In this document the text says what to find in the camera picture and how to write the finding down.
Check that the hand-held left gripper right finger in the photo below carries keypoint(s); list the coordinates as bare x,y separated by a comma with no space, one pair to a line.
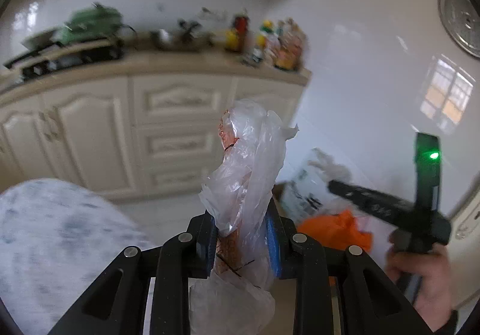
318,282

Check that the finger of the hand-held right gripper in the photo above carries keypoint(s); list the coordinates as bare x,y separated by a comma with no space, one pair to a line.
352,192

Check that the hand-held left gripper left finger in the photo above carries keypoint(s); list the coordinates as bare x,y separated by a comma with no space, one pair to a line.
168,282

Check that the orange plastic bag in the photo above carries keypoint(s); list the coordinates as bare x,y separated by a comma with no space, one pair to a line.
333,230

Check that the clear plastic bag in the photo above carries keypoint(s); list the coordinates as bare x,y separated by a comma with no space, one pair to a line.
255,155

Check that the person's right hand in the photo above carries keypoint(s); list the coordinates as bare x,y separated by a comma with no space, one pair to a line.
437,290

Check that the white printed plastic bag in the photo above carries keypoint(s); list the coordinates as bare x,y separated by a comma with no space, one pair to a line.
307,188

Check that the cream door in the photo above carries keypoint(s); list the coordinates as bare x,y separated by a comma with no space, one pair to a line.
468,245

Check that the cream carved drawer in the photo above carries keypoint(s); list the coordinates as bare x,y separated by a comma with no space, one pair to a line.
180,100
176,145
172,179

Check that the amber oil bottle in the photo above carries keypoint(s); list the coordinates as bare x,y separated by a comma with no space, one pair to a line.
292,50

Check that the slim condiment bottle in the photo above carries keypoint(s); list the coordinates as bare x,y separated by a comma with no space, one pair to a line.
273,46

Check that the green cap condiment bottle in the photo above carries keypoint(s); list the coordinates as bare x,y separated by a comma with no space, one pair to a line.
261,44

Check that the yellow squeeze bottle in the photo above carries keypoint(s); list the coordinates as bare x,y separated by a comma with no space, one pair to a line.
231,40

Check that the dark sauce bottle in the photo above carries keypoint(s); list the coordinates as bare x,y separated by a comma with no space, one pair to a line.
240,31

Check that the steel mixing bowl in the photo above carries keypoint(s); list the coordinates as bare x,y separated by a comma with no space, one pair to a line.
180,38

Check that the black glass hob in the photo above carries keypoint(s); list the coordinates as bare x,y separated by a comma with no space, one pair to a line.
93,57

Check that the wooden board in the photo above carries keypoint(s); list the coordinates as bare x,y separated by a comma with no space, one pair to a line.
75,48

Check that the black portable stove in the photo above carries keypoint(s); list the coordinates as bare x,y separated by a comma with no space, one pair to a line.
33,55

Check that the green electric pot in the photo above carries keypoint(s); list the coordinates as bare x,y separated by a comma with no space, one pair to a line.
93,25

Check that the steel wok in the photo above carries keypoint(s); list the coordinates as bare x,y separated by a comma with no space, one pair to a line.
41,40

